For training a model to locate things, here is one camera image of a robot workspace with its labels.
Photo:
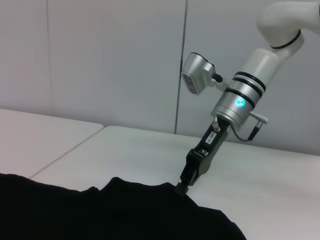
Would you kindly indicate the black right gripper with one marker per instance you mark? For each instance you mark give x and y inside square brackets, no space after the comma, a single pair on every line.
[207,150]

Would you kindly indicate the black shirt with FREE print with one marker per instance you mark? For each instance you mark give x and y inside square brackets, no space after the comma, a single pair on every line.
[100,212]

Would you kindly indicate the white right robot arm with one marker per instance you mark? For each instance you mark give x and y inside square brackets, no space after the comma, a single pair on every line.
[265,67]

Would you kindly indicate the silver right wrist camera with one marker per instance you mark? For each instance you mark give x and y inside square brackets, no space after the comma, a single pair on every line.
[197,72]

